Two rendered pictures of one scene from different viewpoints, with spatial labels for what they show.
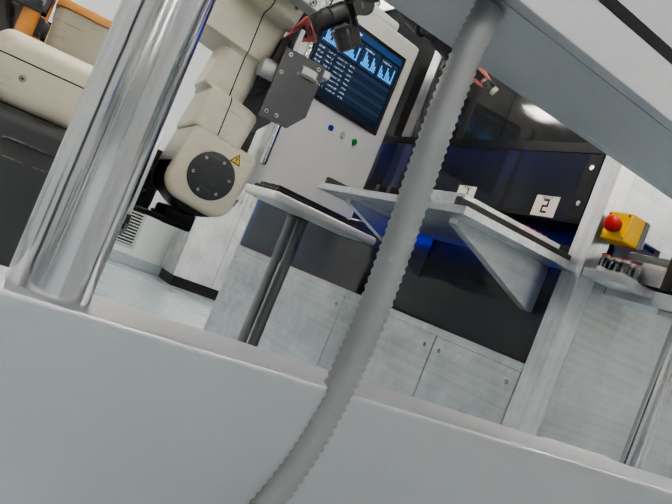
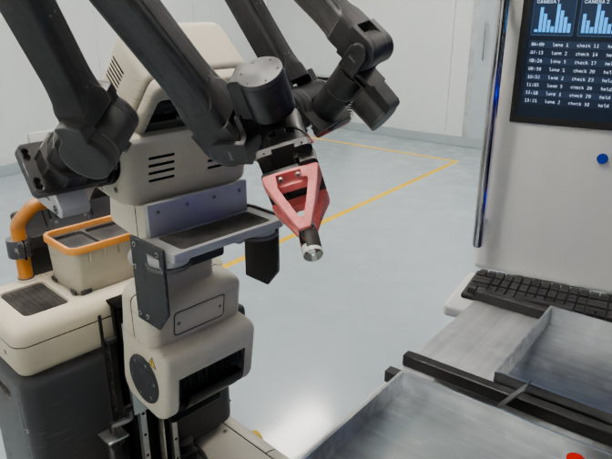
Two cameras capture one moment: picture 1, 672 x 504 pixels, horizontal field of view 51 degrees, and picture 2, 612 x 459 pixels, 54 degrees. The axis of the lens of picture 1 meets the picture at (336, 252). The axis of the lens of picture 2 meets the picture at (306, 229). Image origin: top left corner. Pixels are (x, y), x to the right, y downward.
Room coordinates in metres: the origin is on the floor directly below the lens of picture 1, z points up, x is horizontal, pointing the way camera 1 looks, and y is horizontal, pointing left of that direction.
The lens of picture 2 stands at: (1.42, -0.75, 1.42)
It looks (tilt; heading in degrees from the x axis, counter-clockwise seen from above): 21 degrees down; 68
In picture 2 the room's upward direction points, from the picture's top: straight up
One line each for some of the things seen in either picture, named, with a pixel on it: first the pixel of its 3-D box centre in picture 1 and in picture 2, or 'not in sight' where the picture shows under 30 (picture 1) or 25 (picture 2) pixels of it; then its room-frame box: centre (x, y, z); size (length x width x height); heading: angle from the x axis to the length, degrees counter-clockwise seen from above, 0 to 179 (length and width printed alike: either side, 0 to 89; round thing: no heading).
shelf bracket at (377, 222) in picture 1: (383, 238); not in sight; (2.18, -0.12, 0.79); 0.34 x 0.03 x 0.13; 121
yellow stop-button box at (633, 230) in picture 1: (624, 230); not in sight; (1.71, -0.63, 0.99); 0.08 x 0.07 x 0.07; 121
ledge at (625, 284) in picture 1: (621, 284); not in sight; (1.71, -0.68, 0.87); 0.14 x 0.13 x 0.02; 121
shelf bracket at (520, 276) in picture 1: (492, 267); not in sight; (1.75, -0.38, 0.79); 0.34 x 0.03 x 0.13; 121
